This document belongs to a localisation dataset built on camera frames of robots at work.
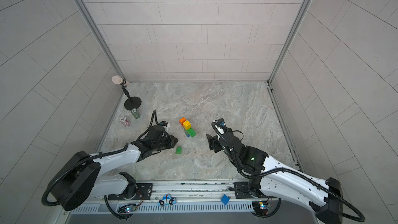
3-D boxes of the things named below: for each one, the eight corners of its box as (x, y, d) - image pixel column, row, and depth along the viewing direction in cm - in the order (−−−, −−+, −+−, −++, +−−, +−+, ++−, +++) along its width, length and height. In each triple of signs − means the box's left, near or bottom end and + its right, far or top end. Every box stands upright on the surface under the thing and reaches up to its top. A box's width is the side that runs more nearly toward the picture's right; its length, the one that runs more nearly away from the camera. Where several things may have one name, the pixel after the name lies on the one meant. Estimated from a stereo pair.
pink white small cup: (122, 127, 94) (118, 122, 89) (124, 121, 97) (120, 116, 92) (129, 127, 94) (125, 122, 89) (131, 121, 97) (127, 116, 92)
